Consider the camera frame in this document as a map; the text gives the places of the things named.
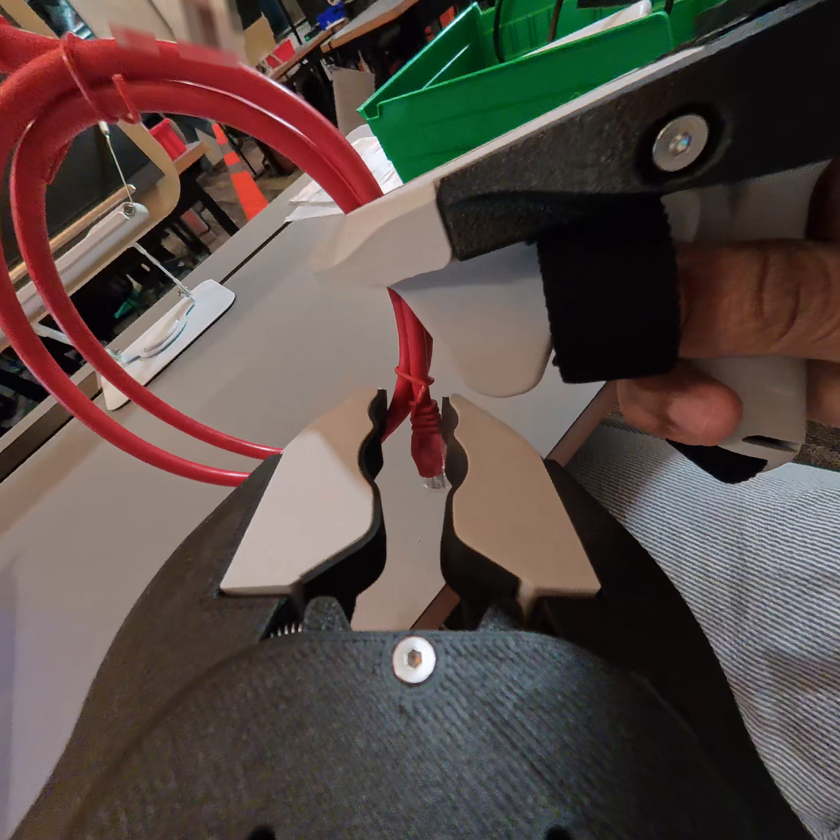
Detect green plastic bin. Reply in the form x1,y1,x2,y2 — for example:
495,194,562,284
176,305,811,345
357,0,742,184

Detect person's right hand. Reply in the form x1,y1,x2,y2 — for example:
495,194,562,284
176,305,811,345
616,161,840,473

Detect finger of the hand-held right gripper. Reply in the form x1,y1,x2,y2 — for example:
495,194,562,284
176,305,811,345
308,177,455,293

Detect red network cable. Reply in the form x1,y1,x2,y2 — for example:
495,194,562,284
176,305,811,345
0,16,455,493

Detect printed paper sheets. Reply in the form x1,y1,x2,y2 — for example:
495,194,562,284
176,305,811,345
285,125,405,224

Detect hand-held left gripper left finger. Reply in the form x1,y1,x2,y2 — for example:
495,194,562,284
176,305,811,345
218,387,388,618

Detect orange traffic cone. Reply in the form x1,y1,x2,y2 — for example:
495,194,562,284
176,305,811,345
210,121,270,224

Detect person's striped trousers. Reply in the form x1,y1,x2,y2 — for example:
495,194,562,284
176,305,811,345
563,420,840,840

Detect white waste bin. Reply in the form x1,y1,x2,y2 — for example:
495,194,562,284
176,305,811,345
331,64,375,136

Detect black cable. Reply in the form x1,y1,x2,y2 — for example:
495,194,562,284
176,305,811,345
491,0,526,64

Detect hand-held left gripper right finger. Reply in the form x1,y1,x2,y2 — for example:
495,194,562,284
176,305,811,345
440,394,602,622

